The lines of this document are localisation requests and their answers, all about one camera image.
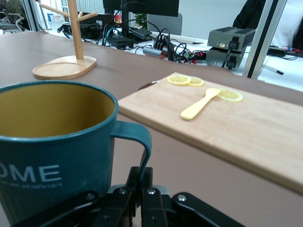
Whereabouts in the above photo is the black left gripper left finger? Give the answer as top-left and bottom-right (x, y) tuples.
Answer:
(14, 166), (143, 227)

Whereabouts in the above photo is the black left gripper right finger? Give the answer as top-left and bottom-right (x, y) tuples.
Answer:
(141, 166), (246, 227)

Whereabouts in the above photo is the teal cup yellow inside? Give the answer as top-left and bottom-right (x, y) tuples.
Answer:
(0, 80), (152, 225)

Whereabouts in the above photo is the wooden mug tree rack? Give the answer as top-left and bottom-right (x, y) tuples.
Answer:
(32, 0), (99, 80)

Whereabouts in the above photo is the wooden cutting board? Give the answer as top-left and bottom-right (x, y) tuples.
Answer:
(117, 72), (303, 195)

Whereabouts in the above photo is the lemon slice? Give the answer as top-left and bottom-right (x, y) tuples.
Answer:
(217, 89), (244, 103)
(188, 77), (205, 87)
(167, 75), (192, 86)

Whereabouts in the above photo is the grey metal computer box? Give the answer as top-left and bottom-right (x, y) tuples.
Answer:
(207, 26), (256, 50)
(205, 46), (249, 70)

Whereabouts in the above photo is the grey usb hub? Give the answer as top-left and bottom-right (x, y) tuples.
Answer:
(143, 46), (166, 57)

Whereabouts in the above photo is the white keyboard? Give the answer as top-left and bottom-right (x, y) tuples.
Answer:
(151, 32), (205, 44)

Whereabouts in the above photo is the black power brick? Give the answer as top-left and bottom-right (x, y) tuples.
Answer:
(131, 28), (153, 40)

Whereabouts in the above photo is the grey panel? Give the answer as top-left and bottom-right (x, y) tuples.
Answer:
(146, 13), (183, 36)

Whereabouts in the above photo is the green potted plant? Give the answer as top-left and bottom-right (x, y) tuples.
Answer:
(134, 13), (148, 26)

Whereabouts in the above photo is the black computer monitor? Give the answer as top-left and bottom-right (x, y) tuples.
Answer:
(103, 0), (179, 17)

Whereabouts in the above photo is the grey office chair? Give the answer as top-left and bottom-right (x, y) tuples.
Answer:
(0, 0), (27, 34)

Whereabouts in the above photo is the black jacket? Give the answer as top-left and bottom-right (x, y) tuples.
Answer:
(233, 0), (268, 30)

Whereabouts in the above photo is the aluminium post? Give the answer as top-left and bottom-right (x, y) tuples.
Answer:
(243, 0), (288, 79)

